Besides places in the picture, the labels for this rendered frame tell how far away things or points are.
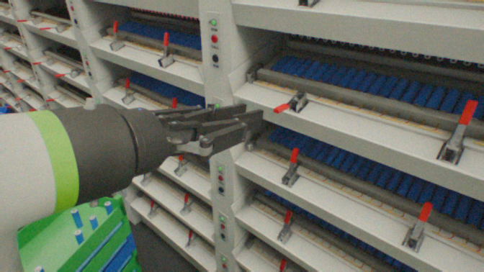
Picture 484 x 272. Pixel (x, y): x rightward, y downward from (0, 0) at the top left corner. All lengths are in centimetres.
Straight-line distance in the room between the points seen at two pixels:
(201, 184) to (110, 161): 74
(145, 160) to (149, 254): 126
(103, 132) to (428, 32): 42
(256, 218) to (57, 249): 56
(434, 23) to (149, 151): 39
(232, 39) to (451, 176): 46
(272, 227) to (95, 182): 65
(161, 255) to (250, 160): 88
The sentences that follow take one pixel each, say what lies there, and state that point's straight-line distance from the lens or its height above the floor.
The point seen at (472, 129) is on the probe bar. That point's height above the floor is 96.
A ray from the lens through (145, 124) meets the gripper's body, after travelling 32.
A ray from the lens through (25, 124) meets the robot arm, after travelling 29.
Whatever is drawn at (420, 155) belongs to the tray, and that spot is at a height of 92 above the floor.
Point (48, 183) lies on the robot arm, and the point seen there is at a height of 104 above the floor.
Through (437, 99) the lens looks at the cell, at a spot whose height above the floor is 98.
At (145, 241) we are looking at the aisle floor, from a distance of 162.
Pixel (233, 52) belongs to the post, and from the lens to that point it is 67.
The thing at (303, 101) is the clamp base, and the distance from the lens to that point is 61.
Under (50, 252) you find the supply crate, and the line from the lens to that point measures 104.
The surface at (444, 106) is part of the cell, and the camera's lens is 61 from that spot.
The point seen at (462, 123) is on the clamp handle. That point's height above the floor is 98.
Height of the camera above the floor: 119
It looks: 30 degrees down
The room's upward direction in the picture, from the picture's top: straight up
